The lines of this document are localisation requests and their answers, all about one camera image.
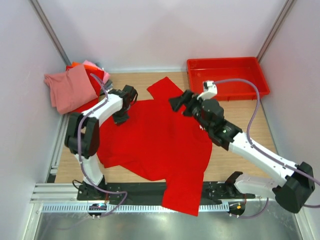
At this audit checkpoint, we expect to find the left aluminium frame post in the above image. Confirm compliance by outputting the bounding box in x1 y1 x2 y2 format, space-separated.
29 0 71 66

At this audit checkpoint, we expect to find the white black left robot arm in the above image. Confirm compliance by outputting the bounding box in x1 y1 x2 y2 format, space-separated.
64 85 138 200

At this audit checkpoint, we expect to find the dusty pink folded t shirt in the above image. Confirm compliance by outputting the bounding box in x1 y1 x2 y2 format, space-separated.
44 64 98 115

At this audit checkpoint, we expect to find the white slotted cable duct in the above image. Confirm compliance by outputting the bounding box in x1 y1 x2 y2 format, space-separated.
41 202 230 214

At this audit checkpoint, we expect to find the red t shirt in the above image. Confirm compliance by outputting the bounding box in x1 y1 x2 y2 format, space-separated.
97 77 213 216
65 65 105 115

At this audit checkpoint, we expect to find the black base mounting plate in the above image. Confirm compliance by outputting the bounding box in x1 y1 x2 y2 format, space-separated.
74 181 244 206

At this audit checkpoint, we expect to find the orange folded t shirt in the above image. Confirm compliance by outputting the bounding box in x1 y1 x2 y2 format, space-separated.
71 62 82 68

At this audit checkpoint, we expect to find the grey folded t shirt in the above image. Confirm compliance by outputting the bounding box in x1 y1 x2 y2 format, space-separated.
100 79 113 96

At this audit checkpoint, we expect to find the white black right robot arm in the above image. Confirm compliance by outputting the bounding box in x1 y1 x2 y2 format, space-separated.
169 90 315 214

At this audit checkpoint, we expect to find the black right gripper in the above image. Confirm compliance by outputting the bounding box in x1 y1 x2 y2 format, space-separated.
168 89 212 133

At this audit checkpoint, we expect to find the red folded t shirt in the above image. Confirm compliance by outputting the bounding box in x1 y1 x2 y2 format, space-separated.
65 65 105 115

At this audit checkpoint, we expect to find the red plastic tray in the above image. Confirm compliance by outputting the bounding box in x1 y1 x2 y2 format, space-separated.
186 57 270 101

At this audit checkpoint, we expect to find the aluminium frame post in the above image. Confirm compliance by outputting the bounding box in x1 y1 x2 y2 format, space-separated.
29 0 71 66
256 0 297 63

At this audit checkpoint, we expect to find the right aluminium frame post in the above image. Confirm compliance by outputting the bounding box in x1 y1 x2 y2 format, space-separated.
256 0 297 63

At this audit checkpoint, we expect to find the light pink folded t shirt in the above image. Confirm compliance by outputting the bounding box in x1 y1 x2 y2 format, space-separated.
83 60 110 84

